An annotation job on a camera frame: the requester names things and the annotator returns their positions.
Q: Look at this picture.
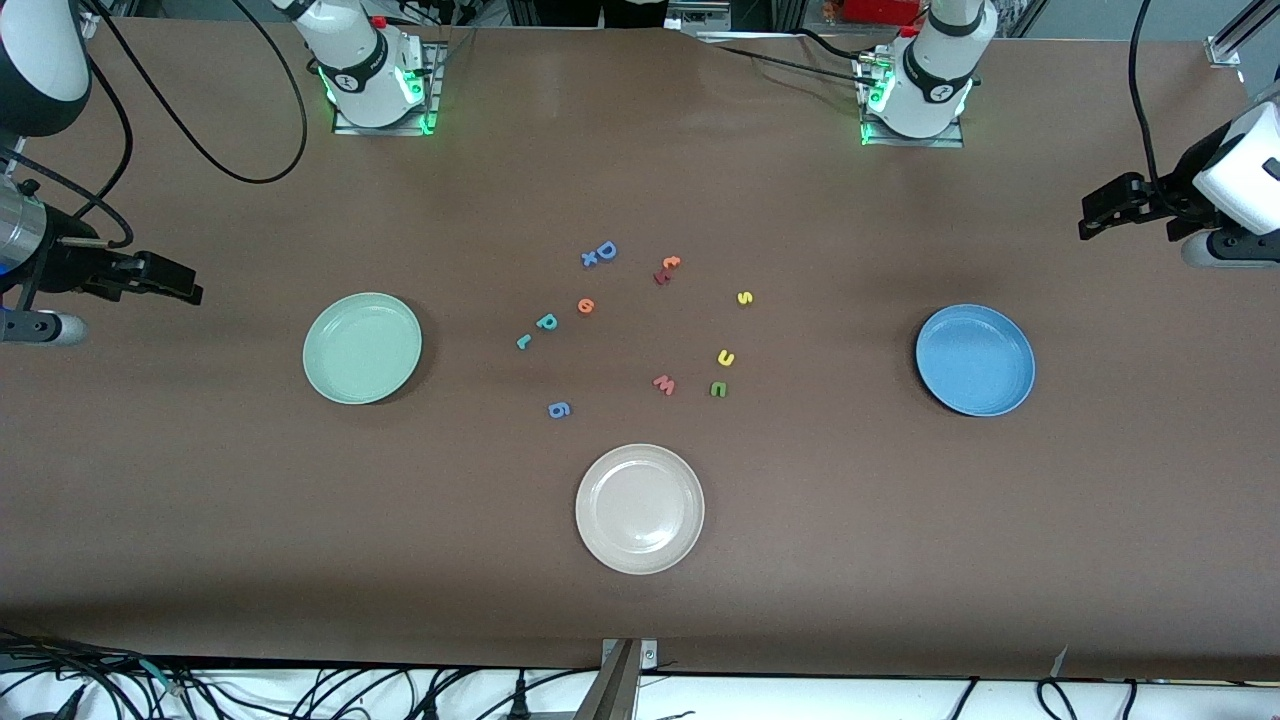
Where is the light green plate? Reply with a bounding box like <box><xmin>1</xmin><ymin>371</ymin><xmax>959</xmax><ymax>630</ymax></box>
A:
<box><xmin>302</xmin><ymin>292</ymin><xmax>424</xmax><ymax>406</ymax></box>

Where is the blue plate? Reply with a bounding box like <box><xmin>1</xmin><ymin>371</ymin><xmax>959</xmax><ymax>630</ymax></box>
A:
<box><xmin>915</xmin><ymin>304</ymin><xmax>1037</xmax><ymax>418</ymax></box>

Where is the red box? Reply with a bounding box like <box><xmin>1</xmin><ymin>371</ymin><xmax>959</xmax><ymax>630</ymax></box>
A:
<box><xmin>843</xmin><ymin>0</ymin><xmax>926</xmax><ymax>26</ymax></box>

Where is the silver metal fixture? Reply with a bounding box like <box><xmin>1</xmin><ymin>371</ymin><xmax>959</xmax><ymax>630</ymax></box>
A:
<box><xmin>665</xmin><ymin>0</ymin><xmax>771</xmax><ymax>39</ymax></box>

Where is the beige plate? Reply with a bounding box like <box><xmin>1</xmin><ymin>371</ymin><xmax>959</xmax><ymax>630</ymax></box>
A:
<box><xmin>575</xmin><ymin>444</ymin><xmax>706</xmax><ymax>576</ymax></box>

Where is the aluminium frame profile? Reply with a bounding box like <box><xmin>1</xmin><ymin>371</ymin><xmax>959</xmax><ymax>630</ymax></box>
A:
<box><xmin>1205</xmin><ymin>0</ymin><xmax>1280</xmax><ymax>69</ymax></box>

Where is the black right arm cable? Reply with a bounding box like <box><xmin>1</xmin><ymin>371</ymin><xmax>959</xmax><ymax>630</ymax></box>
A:
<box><xmin>0</xmin><ymin>0</ymin><xmax>309</xmax><ymax>251</ymax></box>

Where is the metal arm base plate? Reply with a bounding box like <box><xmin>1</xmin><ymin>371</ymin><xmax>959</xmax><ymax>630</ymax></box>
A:
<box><xmin>332</xmin><ymin>40</ymin><xmax>441</xmax><ymax>136</ymax></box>
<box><xmin>860</xmin><ymin>55</ymin><xmax>966</xmax><ymax>149</ymax></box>

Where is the black arm base cable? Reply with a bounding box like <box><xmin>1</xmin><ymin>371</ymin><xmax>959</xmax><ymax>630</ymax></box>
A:
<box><xmin>695</xmin><ymin>42</ymin><xmax>869</xmax><ymax>83</ymax></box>
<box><xmin>793</xmin><ymin>28</ymin><xmax>883</xmax><ymax>63</ymax></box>

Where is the teal floor cable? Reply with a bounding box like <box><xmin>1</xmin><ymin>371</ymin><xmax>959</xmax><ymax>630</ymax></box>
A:
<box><xmin>135</xmin><ymin>655</ymin><xmax>196</xmax><ymax>698</ymax></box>

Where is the black cable connector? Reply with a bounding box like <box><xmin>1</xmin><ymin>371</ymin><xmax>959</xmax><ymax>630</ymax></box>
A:
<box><xmin>40</xmin><ymin>683</ymin><xmax>91</xmax><ymax>720</ymax></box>

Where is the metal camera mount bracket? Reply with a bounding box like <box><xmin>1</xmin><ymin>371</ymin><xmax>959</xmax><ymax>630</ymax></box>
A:
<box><xmin>572</xmin><ymin>638</ymin><xmax>661</xmax><ymax>720</ymax></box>

